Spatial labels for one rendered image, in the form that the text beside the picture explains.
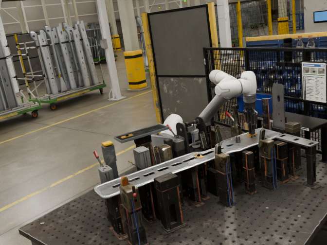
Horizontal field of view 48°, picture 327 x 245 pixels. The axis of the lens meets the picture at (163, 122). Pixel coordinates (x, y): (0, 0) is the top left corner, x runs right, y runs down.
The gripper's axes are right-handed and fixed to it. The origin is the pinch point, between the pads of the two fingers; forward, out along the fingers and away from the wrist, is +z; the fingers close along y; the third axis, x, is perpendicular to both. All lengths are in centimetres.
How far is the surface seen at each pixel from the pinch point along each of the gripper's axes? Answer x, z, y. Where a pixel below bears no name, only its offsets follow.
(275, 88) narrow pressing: 25.7, -24.3, -1.0
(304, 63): 54, -37, 3
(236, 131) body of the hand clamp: -3.0, 3.3, -13.1
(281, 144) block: 5.1, 8.0, 21.9
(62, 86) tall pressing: 64, 58, -803
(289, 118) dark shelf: 40.2, 2.9, -1.7
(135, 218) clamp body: -107, 18, 23
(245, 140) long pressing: -8.4, 6.1, 1.6
